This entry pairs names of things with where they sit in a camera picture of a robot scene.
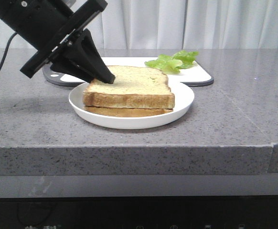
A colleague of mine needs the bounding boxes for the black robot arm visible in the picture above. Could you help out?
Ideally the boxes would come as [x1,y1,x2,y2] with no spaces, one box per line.
[0,0,115,84]

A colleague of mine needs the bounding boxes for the toasted bread slice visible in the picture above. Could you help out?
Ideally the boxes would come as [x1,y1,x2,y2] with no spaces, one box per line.
[82,65,175,109]
[83,106,173,117]

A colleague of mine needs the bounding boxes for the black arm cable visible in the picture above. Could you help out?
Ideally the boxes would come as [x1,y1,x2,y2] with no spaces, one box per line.
[0,32,18,88]

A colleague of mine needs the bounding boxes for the white round plate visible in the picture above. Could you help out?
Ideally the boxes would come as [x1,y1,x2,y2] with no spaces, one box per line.
[68,81,194,130]

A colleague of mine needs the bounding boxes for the green lettuce leaf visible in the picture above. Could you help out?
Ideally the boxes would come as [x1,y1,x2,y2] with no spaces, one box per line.
[145,50,199,74]

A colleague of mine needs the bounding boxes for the white curtain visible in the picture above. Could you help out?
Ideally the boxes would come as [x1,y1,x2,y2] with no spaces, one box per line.
[88,0,278,50]

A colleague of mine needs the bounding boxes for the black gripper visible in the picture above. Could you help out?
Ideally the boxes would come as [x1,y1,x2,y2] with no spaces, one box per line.
[21,0,115,84]

